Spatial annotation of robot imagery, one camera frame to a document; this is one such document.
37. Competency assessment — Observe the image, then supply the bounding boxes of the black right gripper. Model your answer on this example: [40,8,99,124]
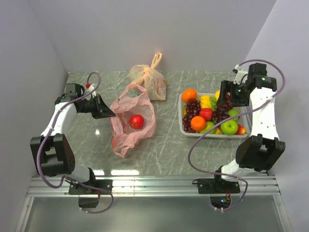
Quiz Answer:
[216,80,251,108]

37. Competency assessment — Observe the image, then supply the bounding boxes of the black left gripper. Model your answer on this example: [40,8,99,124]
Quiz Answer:
[78,94,115,119]

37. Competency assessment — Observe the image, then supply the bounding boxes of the yellow fake mango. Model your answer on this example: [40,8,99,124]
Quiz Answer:
[215,90,220,101]

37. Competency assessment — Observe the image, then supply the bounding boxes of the purple grape bunch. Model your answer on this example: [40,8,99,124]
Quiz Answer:
[212,93,234,124]

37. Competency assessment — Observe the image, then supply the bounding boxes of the green fake apple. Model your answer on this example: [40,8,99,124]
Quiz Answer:
[199,121,216,134]
[220,119,238,135]

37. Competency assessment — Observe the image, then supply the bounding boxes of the pink plastic bag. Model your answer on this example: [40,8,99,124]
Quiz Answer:
[110,84,156,158]

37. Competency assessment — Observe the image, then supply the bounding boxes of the red fake apple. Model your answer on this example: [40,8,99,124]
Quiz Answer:
[129,115,144,130]

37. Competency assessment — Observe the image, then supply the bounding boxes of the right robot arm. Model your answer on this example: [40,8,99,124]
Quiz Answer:
[212,59,285,193]

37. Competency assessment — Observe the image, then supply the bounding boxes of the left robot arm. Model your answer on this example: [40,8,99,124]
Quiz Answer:
[30,83,115,194]

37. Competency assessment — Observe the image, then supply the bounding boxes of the green fake guava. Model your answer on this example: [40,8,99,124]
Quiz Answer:
[228,109,239,122]

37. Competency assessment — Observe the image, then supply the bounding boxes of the yellow fake banana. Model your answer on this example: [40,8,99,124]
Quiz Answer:
[198,95,212,109]

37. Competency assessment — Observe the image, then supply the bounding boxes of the red yellow fake pear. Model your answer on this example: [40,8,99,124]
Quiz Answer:
[235,124,247,135]

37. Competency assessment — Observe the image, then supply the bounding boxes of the red fake strawberry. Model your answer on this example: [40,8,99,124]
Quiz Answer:
[199,108,213,121]

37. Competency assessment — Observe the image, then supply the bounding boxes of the orange fake orange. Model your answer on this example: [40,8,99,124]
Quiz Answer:
[181,88,197,103]
[190,116,207,132]

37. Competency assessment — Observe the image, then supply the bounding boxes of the tied beige plastic bag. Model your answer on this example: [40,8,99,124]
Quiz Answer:
[128,52,167,101]

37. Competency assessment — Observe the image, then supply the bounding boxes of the white plastic fruit basket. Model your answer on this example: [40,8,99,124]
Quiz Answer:
[178,89,250,139]

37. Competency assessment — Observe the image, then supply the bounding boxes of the green grape bunch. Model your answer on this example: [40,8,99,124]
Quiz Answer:
[209,96,217,109]

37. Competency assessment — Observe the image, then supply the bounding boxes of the dark red grape bunch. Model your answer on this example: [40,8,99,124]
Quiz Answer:
[182,99,201,133]

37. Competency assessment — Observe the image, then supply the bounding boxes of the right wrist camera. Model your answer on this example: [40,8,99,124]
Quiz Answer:
[232,64,248,85]

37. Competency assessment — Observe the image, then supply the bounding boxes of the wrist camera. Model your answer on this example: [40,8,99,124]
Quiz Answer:
[232,64,248,85]
[85,83,99,96]

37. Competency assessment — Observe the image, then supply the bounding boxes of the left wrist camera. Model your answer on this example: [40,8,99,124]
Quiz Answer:
[85,83,99,96]

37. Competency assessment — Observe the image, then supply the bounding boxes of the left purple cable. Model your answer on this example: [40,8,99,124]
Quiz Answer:
[36,72,114,215]

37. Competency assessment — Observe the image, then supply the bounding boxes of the purple cable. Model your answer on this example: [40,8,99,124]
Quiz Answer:
[187,59,286,211]
[36,72,114,215]

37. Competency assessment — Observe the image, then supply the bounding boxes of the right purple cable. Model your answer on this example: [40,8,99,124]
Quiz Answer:
[187,59,286,211]

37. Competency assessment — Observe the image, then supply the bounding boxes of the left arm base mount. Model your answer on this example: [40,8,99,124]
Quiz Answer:
[68,179,112,209]

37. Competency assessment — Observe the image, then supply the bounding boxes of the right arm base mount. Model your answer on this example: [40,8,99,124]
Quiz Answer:
[192,177,240,210]

